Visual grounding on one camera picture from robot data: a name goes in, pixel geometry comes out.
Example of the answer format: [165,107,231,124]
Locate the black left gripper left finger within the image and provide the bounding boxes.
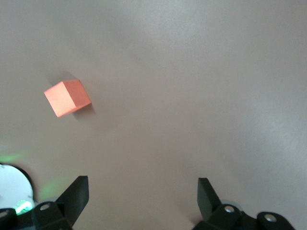
[0,175,89,230]

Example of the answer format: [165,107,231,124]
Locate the orange foam cube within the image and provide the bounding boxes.
[44,79,92,118]

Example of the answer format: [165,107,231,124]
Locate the brown table cover sheet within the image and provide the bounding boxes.
[0,0,307,230]

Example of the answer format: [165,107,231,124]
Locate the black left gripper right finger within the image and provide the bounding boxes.
[191,177,300,230]

